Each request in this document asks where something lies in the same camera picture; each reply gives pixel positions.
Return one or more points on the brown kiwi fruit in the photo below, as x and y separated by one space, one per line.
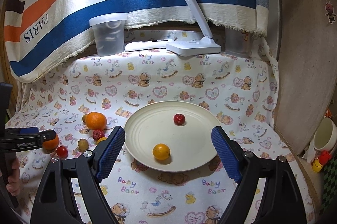
84 118
83 145

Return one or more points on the person's left hand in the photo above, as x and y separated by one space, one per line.
14 186

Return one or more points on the cream round plate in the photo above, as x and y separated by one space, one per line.
190 144

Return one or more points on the small yellow-orange tomato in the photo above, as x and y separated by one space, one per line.
161 152

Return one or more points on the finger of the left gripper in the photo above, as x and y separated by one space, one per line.
18 143
22 131

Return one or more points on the small red apple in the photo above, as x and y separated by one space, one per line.
179 119
98 134

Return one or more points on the red yellow toy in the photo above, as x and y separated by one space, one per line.
321 161

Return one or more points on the clear lidded plastic container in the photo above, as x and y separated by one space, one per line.
109 33

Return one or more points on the red cherry tomato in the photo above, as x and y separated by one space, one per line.
62 152

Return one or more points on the orange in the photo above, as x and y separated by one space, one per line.
95 120
51 144

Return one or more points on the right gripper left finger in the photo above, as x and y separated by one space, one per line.
55 201

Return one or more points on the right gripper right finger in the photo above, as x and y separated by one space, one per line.
281 201

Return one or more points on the clear box at right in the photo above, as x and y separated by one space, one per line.
238 43

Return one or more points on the white remote control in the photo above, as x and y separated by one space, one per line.
145 45

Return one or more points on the baby bear print cloth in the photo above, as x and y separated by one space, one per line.
241 93

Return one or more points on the white mug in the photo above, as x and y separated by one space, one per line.
325 136

